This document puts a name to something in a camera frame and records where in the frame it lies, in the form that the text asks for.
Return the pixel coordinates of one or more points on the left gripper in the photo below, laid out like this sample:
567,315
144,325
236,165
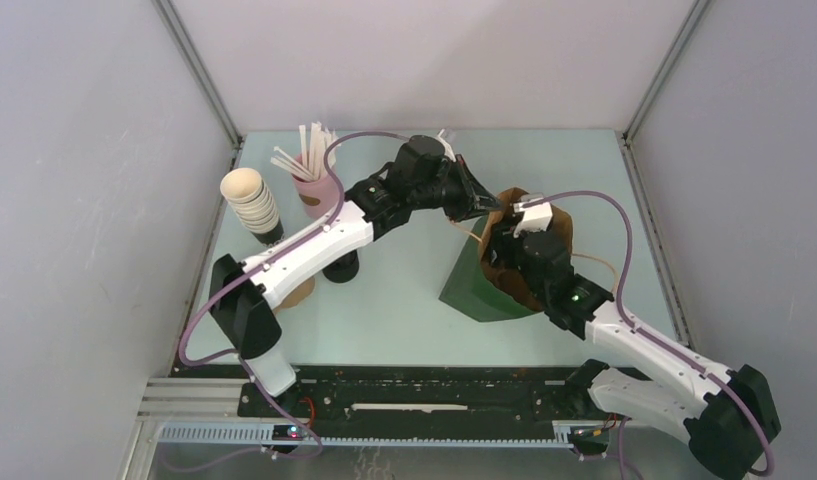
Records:
475,201

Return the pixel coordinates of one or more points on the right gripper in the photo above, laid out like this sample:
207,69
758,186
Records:
503,239

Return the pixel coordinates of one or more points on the green paper bag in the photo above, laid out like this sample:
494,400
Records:
487,285

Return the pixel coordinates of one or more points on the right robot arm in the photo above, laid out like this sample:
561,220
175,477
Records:
725,417

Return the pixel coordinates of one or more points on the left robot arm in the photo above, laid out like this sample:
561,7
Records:
425,174

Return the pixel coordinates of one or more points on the stack of black lids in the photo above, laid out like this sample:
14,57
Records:
344,269

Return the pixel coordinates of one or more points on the white wrapped straws bundle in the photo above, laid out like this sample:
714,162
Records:
311,163

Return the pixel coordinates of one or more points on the brown cardboard cup carrier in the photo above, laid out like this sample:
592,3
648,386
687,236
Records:
298,295

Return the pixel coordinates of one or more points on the stack of paper cups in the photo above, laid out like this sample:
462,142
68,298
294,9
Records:
251,200

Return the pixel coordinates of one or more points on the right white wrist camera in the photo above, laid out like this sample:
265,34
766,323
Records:
532,214

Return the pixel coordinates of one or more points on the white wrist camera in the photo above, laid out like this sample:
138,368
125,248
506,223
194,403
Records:
445,136
532,214

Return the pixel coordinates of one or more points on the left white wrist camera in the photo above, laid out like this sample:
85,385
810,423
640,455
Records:
445,136

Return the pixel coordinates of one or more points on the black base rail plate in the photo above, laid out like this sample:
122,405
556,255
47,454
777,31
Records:
430,404

